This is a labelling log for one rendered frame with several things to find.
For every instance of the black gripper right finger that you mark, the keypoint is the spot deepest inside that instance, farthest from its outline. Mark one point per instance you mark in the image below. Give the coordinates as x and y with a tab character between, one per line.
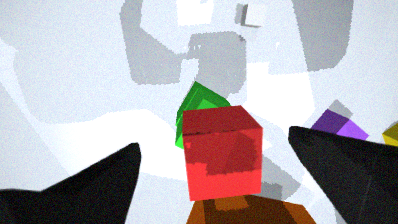
359	177

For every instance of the dark green block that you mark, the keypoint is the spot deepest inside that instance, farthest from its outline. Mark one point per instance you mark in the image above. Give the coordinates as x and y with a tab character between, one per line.
201	100
190	96

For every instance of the purple block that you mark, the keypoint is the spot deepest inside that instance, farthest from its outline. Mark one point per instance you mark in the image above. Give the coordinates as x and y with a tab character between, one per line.
335	123

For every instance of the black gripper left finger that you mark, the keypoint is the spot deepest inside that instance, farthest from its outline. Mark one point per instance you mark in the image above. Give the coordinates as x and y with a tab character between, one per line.
99	194

